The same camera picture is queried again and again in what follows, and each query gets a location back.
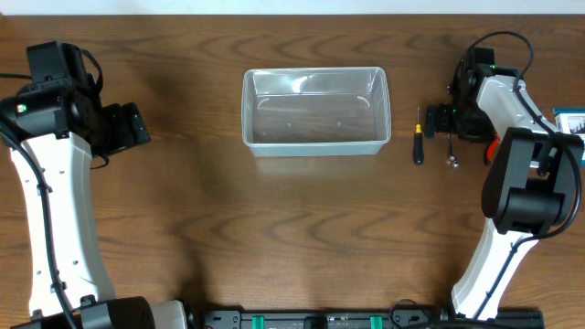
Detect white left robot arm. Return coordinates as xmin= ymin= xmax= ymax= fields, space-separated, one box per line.
xmin=1 ymin=69 xmax=189 ymax=328

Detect clear plastic container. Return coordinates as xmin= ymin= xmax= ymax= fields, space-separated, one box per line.
xmin=241 ymin=67 xmax=391 ymax=157

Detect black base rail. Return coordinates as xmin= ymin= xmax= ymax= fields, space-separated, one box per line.
xmin=201 ymin=306 xmax=545 ymax=329

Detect blue white small box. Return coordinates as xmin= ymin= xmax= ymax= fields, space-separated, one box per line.
xmin=553 ymin=108 xmax=584 ymax=167

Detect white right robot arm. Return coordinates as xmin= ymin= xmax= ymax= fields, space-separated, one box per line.
xmin=422 ymin=47 xmax=584 ymax=321

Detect black yellow screwdriver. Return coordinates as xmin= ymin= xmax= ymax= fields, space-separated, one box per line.
xmin=412 ymin=108 xmax=424 ymax=165

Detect red handled pliers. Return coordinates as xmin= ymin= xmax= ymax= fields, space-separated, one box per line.
xmin=484 ymin=133 xmax=500 ymax=166

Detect silver offset wrench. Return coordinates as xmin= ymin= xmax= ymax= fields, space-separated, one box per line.
xmin=447 ymin=133 xmax=459 ymax=169

